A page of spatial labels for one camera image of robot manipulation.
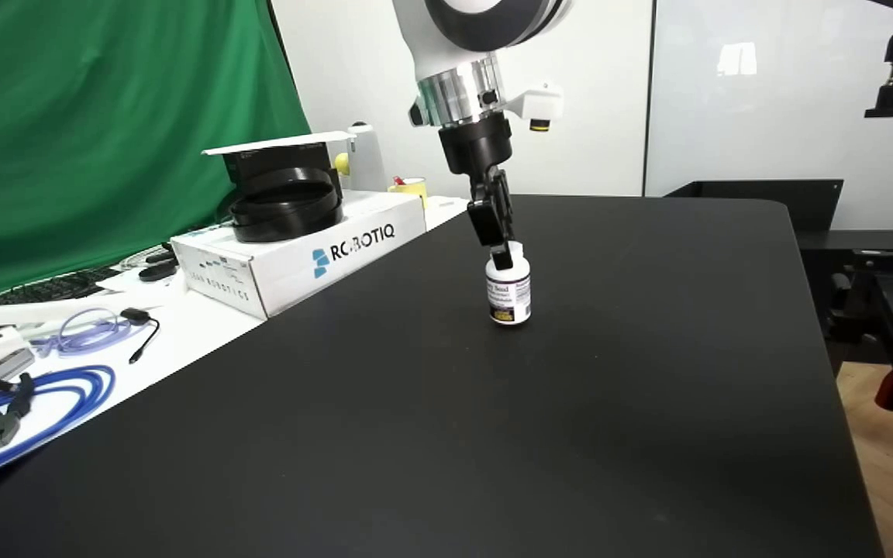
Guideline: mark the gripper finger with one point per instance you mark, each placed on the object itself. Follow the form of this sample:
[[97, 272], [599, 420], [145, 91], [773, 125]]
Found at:
[[484, 222], [503, 256]]

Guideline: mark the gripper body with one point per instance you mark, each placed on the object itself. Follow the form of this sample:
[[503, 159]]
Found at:
[[477, 143]]

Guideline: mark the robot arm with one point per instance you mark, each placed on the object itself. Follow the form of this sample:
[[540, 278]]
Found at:
[[446, 46]]

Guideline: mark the white pill bottle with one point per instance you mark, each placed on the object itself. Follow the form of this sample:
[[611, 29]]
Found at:
[[510, 296]]

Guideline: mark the yellow mug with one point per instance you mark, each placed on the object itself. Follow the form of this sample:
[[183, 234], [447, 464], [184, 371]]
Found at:
[[412, 191]]

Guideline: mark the yellow ball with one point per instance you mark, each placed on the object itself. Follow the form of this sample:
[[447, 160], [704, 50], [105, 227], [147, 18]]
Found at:
[[343, 163]]

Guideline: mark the stack of black rings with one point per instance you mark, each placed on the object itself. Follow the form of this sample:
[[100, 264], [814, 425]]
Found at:
[[287, 205]]

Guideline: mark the black box with white lid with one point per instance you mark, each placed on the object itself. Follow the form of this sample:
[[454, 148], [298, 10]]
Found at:
[[276, 159]]

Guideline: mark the white cardboard box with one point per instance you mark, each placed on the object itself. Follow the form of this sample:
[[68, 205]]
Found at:
[[284, 260]]

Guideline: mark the black desk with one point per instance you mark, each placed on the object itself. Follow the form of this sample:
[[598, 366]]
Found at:
[[764, 198]]

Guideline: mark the white table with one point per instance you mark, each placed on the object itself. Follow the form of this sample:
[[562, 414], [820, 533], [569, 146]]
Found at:
[[198, 341]]

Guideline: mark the black computer mouse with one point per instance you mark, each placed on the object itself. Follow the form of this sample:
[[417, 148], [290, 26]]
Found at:
[[157, 271]]

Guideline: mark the green backdrop cloth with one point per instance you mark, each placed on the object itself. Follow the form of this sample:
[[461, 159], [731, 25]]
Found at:
[[105, 116]]

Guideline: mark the red knob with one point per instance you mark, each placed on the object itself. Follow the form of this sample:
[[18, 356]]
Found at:
[[889, 391]]

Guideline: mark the black keyboard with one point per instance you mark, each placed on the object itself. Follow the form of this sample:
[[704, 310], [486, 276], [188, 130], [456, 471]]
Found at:
[[51, 287]]

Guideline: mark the white foam strip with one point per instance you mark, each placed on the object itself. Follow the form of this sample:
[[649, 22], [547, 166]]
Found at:
[[20, 314]]

